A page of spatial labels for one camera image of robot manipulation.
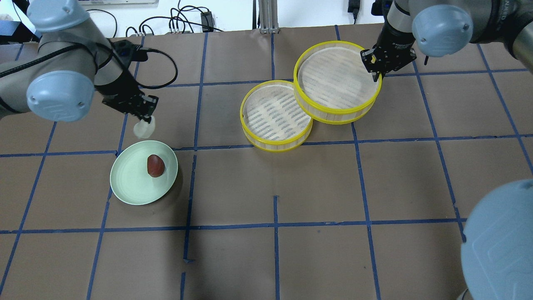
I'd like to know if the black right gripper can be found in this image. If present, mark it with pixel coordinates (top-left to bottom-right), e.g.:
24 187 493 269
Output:
361 43 417 82

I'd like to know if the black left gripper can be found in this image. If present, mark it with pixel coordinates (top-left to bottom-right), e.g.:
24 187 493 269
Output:
102 91 159 123

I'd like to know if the white steamed bun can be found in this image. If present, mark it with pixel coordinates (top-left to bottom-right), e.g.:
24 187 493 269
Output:
133 116 156 139

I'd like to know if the yellow steamer layer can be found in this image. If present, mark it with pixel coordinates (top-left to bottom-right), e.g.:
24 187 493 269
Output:
293 40 383 125
239 80 314 153

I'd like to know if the brown steamed bun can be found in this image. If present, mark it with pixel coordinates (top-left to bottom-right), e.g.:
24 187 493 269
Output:
147 154 166 178

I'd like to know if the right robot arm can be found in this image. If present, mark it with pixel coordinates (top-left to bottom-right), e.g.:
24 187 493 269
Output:
360 0 533 80

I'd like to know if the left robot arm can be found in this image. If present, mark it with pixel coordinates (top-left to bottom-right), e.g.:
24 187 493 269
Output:
0 0 158 124

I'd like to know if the light green plate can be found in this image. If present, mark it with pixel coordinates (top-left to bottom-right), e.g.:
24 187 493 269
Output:
109 140 179 205

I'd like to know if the black power adapter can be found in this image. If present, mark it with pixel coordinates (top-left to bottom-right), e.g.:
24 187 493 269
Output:
200 11 214 32

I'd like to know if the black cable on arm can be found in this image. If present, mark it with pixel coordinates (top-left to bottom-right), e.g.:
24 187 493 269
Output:
112 40 179 89

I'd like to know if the aluminium frame post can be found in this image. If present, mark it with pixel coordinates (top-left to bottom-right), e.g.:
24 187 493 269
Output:
258 0 279 34

